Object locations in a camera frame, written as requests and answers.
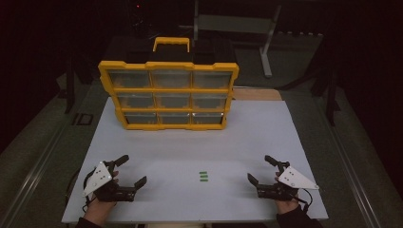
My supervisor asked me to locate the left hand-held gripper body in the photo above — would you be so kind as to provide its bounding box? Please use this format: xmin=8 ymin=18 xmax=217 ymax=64
xmin=83 ymin=161 xmax=136 ymax=202

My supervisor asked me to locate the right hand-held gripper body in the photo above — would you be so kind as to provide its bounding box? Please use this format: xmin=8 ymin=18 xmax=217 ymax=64
xmin=256 ymin=161 xmax=320 ymax=202

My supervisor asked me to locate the clear plastic drawer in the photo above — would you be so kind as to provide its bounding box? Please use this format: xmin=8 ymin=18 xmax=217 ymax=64
xmin=191 ymin=112 xmax=224 ymax=125

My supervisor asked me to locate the yellow drawer organizer cabinet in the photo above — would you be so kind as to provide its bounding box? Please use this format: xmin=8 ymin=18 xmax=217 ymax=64
xmin=97 ymin=36 xmax=240 ymax=131

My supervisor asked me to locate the person's left hand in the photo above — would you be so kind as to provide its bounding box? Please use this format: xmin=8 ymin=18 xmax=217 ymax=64
xmin=83 ymin=197 xmax=118 ymax=227

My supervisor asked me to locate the wooden board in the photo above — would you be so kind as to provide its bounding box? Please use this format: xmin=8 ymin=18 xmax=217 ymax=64
xmin=232 ymin=87 xmax=283 ymax=102

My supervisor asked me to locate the black stand with legs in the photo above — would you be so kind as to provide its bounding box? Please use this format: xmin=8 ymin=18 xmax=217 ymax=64
xmin=275 ymin=34 xmax=342 ymax=127

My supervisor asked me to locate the black stand leg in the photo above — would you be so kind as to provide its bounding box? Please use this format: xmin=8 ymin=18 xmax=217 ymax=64
xmin=64 ymin=55 xmax=78 ymax=115

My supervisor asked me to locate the grey metal stand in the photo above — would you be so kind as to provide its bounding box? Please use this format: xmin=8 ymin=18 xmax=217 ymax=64
xmin=179 ymin=0 xmax=283 ymax=79

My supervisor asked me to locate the dark device with red light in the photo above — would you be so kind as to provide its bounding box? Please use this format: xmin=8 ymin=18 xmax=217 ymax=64
xmin=127 ymin=0 xmax=151 ymax=36

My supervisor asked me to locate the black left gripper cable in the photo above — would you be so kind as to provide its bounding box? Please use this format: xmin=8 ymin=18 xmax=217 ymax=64
xmin=65 ymin=167 xmax=97 ymax=214

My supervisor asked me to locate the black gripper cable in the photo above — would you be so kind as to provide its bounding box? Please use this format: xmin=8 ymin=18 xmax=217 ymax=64
xmin=65 ymin=167 xmax=97 ymax=214
xmin=291 ymin=188 xmax=314 ymax=214

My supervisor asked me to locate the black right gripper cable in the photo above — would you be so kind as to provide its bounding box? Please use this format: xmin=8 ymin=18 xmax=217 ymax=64
xmin=291 ymin=188 xmax=314 ymax=214

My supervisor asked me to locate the black rectangular frame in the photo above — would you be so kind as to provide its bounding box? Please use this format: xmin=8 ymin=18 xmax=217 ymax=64
xmin=71 ymin=112 xmax=95 ymax=126

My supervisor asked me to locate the grey metal floor rail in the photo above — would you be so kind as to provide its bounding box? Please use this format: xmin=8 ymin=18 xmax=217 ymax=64
xmin=317 ymin=94 xmax=383 ymax=228
xmin=0 ymin=120 xmax=75 ymax=228

